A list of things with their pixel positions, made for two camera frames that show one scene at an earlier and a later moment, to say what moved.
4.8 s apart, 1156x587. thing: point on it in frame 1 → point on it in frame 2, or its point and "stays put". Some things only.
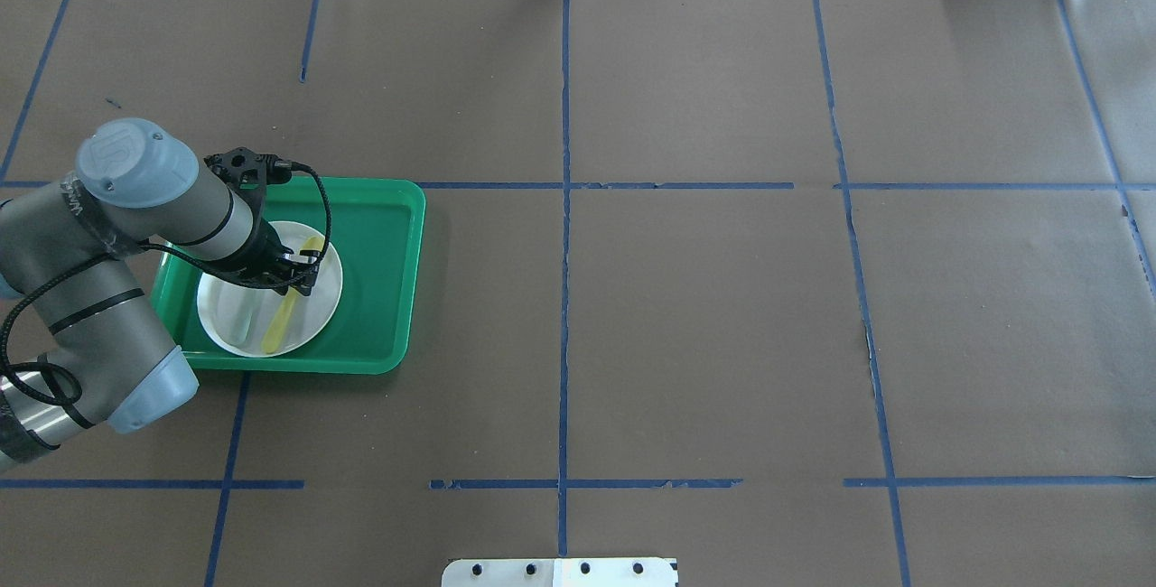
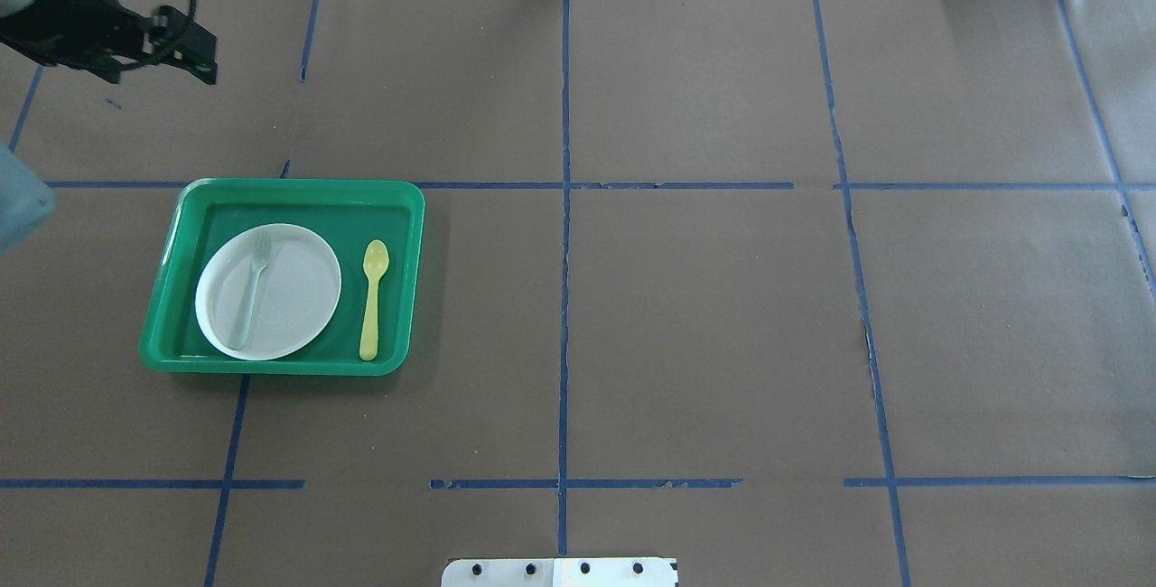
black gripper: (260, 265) → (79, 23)
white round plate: (243, 316) stays put
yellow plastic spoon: (285, 307) → (376, 257)
